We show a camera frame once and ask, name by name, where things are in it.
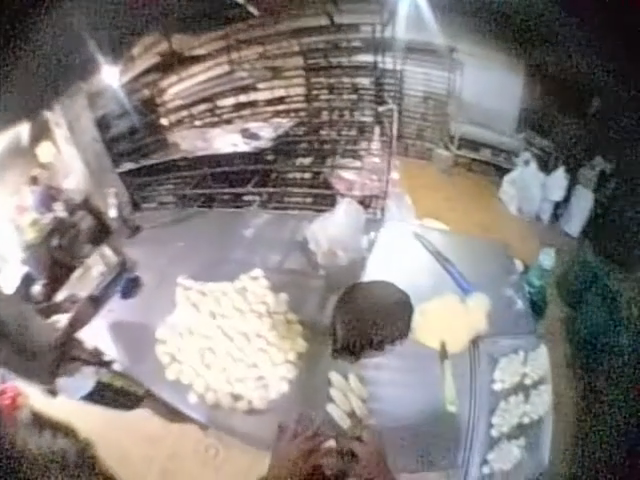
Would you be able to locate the metal rack of trays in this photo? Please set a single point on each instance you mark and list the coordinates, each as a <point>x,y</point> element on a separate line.
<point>380,100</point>

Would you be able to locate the teal plastic bottle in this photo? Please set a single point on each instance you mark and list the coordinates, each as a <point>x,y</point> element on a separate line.
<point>540,282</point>

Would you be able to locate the group of shaped dough pieces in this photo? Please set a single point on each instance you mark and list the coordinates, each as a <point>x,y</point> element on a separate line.
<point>517,395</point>

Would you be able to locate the metal baking tray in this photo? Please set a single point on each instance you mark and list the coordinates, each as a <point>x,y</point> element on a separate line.
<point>475,400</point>

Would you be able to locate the cluttered shop counter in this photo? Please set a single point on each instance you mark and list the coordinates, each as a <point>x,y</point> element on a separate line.
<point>55,235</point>

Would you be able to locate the group of white dough strips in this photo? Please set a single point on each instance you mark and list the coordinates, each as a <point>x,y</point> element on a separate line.
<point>347,400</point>

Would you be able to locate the yellow crumb pile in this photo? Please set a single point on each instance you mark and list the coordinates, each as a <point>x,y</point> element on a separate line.
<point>450,322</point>

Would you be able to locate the small blue object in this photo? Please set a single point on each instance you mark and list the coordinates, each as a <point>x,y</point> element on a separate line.
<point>130,286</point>

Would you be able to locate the shelf of wooden boards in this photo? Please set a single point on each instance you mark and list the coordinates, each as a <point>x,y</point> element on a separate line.
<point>215,85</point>

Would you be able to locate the low metal rack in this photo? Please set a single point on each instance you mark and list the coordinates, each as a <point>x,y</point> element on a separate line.
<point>240,180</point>

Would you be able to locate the person's left fingers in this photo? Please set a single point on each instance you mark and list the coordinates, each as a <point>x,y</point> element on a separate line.
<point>305,430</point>

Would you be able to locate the pile of white dough pieces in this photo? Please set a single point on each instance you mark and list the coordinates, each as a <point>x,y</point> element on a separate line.
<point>230,340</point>

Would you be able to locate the clear plastic bag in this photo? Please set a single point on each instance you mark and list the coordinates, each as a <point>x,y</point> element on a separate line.
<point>337,230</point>

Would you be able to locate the person's right hand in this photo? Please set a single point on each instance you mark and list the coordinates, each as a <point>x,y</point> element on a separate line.
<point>365,460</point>

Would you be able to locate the cluster of white sacks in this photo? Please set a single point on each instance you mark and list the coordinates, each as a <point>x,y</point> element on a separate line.
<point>547,195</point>

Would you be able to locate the dark brown filling mound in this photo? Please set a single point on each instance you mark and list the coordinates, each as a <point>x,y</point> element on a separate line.
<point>372,320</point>

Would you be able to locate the person's left hand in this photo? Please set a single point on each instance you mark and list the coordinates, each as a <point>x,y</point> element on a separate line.
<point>305,450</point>

